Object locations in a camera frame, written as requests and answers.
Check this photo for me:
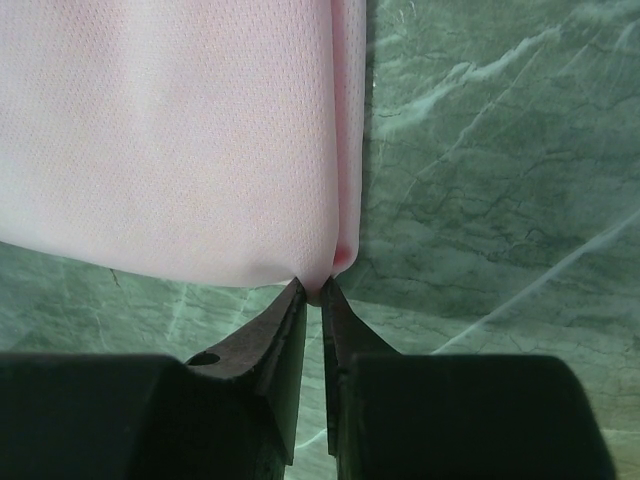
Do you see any pink t shirt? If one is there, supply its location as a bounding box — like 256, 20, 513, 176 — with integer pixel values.
1, 1, 366, 293

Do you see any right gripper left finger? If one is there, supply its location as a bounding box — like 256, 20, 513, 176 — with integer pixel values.
186, 279, 307, 465

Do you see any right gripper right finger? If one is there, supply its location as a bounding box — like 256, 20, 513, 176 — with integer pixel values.
320, 277, 399, 457

